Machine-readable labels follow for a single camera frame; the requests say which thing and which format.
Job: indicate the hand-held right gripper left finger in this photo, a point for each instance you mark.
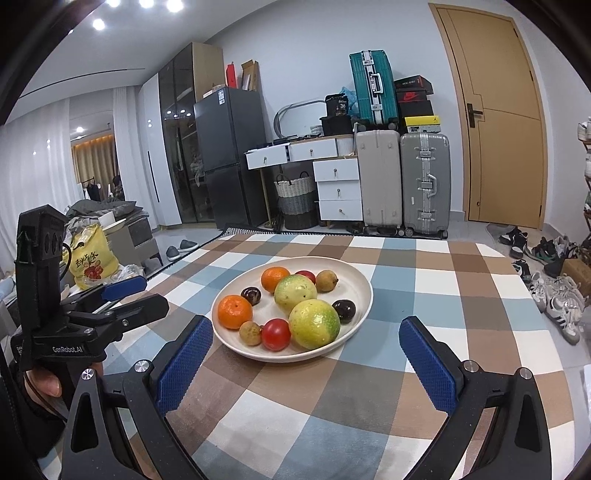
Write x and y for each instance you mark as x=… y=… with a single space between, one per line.
x=182 y=364

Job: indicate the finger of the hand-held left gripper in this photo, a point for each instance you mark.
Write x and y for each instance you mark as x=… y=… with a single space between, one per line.
x=138 y=308
x=122 y=289

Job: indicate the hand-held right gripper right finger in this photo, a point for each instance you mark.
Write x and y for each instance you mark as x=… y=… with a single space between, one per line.
x=427 y=364

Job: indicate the tan longan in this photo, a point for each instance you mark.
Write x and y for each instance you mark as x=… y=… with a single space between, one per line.
x=326 y=280
x=250 y=333

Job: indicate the large mandarin orange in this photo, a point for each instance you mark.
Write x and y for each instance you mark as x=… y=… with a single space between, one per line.
x=235 y=311

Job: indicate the dark red cherry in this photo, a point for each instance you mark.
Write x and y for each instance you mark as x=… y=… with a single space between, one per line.
x=344 y=310
x=251 y=295

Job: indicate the red cherry tomato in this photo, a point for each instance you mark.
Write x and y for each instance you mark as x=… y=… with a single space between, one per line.
x=276 y=334
x=305 y=277

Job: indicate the cream round plate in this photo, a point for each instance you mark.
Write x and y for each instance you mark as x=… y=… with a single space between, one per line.
x=355 y=286

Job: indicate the large yellow-green passion fruit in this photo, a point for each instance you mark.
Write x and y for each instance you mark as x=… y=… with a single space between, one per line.
x=315 y=324

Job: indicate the small speckled passion fruit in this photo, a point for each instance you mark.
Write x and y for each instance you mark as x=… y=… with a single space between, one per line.
x=295 y=290

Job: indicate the person's left hand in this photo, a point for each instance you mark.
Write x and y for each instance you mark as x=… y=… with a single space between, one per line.
x=44 y=385

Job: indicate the clear plastic bag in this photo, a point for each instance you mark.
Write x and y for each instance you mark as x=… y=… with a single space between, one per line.
x=129 y=273

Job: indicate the yellow printed plastic bag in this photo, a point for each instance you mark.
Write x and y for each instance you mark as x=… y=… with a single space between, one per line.
x=94 y=263

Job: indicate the grey slipper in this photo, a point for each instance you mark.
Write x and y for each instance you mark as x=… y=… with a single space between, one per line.
x=188 y=245
x=172 y=253

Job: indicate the checked tablecloth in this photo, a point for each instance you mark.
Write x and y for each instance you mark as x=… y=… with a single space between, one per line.
x=415 y=286

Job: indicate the grey bedding pile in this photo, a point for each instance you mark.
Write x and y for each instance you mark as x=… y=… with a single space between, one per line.
x=92 y=210

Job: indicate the white sheer curtain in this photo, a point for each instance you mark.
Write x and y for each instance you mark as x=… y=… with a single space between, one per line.
x=37 y=161

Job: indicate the small mandarin orange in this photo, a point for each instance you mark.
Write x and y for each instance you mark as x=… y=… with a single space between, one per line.
x=275 y=279

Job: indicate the brown curtain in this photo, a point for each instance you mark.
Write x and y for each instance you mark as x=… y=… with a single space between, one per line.
x=94 y=161

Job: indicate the white wardrobe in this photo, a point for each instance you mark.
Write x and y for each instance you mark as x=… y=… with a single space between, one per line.
x=152 y=161

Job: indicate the dark glass-door cabinet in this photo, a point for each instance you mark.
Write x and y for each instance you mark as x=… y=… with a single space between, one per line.
x=178 y=161

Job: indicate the scattered loose shoes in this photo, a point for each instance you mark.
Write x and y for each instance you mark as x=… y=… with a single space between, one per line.
x=554 y=304

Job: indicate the dark grey refrigerator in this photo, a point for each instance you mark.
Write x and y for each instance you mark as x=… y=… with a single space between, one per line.
x=226 y=161

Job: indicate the silver suitcase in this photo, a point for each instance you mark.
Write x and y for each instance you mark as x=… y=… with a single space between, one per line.
x=411 y=184

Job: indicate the beige suitcase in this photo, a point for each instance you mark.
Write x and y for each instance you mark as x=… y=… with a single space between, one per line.
x=378 y=184

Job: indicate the woven two-tone basket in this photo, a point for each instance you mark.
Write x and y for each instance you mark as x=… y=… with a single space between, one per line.
x=295 y=203

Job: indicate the white drawer cabinet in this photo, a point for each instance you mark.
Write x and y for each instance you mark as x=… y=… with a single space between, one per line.
x=339 y=189

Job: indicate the tan wooden door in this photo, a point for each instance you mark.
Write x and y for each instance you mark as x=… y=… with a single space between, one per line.
x=498 y=161

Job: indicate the grey hoop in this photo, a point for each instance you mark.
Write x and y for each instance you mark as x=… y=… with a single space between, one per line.
x=278 y=115

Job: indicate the red flat box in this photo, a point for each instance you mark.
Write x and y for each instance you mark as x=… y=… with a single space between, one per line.
x=232 y=76

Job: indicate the yellow shoe box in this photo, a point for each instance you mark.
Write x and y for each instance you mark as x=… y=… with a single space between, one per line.
x=422 y=124

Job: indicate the brown cardboard boxes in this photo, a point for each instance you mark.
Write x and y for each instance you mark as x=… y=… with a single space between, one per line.
x=249 y=76

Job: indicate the small white basket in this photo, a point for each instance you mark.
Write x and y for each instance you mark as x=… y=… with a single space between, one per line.
x=316 y=130

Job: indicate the black storage box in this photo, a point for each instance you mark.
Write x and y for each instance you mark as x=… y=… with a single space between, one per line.
x=337 y=125

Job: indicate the ceiling spotlight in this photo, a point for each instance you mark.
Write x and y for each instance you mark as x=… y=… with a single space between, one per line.
x=98 y=24
x=146 y=2
x=113 y=2
x=174 y=4

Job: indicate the black red-logo shoe box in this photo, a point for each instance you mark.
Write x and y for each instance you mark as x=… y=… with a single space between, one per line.
x=411 y=97

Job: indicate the black labelled box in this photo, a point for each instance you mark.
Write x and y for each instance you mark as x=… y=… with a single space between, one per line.
x=337 y=105

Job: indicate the blue plastic bag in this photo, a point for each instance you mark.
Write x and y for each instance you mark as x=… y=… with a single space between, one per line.
x=351 y=99

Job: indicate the teal suitcase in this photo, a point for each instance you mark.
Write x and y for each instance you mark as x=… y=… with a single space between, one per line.
x=360 y=92

